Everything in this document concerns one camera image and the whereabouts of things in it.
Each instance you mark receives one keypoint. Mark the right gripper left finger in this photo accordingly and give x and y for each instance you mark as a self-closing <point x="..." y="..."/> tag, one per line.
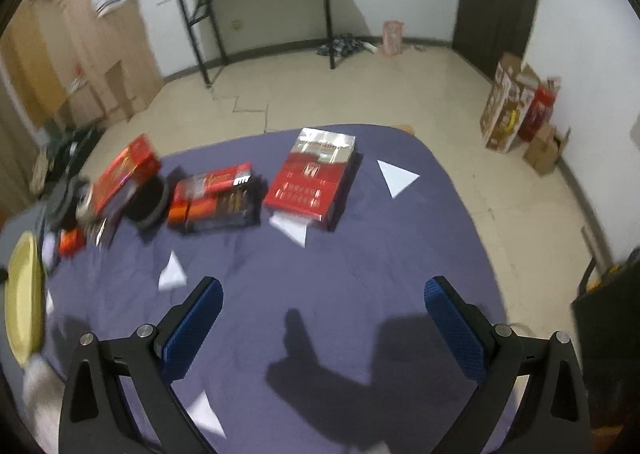
<point x="96" y="416"/>

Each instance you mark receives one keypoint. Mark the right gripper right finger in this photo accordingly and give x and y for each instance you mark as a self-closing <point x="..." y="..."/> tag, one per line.
<point x="553" y="415"/>

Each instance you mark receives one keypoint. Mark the black round container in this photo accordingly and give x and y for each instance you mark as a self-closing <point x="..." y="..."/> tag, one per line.
<point x="148" y="205"/>

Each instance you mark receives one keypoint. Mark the dark red cigarette carton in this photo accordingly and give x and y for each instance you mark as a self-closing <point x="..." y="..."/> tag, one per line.
<point x="228" y="198"/>

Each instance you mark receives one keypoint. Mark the red box with gold print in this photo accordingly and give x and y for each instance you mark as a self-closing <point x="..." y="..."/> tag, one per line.
<point x="132" y="168"/>

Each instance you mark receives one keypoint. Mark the large red cigarette carton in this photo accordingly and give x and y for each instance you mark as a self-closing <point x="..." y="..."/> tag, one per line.
<point x="311" y="182"/>

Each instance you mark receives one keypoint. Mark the white paper triangle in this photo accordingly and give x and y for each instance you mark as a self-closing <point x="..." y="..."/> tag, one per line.
<point x="292" y="226"/>
<point x="203" y="416"/>
<point x="172" y="275"/>
<point x="396" y="179"/>

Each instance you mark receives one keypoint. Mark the yellow round tray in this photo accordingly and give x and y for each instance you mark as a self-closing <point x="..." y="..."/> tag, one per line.
<point x="24" y="300"/>

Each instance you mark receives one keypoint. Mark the purple table cloth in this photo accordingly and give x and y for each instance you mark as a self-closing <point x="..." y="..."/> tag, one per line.
<point x="322" y="349"/>

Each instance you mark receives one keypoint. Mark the black tray on floor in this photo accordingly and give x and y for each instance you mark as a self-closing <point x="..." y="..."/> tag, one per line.
<point x="63" y="157"/>

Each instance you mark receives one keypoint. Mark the small brown cardboard box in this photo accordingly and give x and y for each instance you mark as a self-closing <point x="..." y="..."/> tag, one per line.
<point x="546" y="149"/>

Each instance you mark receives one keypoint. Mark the stacked brown cardboard boxes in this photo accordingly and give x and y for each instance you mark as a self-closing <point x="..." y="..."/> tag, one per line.
<point x="68" y="66"/>

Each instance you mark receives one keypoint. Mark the pink bag on floor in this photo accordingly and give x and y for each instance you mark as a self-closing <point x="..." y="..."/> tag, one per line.
<point x="392" y="38"/>

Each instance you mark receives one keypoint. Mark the dark cloth pile on floor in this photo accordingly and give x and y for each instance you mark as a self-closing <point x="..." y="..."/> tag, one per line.
<point x="343" y="46"/>

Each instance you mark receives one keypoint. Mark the black folding table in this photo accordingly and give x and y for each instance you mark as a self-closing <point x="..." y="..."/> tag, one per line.
<point x="203" y="34"/>

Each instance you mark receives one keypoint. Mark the red bag by wall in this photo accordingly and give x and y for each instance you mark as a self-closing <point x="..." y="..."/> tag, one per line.
<point x="541" y="109"/>

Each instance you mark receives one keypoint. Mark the printed cardboard box by wall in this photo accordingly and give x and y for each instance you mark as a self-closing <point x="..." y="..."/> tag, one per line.
<point x="512" y="93"/>

